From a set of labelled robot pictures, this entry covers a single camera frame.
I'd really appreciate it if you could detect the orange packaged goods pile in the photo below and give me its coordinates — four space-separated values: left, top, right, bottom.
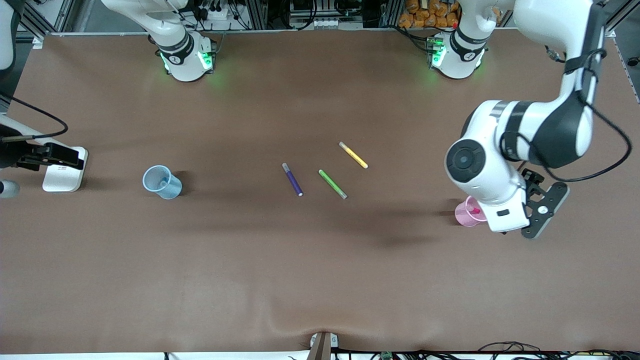
398 0 460 29

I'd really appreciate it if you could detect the white lamp stand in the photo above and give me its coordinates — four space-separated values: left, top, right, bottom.
0 114 89 193

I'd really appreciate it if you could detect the pink mesh cup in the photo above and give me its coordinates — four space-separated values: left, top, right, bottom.
454 196 488 228

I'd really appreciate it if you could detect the purple marker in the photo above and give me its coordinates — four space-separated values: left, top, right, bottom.
281 162 304 197

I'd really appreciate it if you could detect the aluminium frame profile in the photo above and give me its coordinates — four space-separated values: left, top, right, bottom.
15 0 56 49
602 0 640 39

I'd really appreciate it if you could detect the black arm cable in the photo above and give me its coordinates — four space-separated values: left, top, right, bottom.
500 45 634 184
0 96 69 144

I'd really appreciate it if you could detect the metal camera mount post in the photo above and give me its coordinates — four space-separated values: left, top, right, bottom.
306 331 339 360

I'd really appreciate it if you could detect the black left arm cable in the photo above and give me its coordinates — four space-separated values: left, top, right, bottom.
500 45 634 184

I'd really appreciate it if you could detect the black cable bundle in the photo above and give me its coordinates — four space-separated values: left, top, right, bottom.
332 341 640 360

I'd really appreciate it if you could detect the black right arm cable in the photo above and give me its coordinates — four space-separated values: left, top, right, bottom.
0 96 69 144

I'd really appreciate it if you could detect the light blue mesh cup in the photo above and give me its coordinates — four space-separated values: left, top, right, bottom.
142 165 183 201

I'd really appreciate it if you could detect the yellow marker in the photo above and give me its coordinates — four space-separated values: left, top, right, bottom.
338 141 369 170

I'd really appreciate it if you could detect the green marker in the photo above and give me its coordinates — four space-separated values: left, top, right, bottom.
318 169 348 200

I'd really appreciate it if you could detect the brown table mat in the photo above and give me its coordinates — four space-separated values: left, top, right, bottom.
0 27 640 355

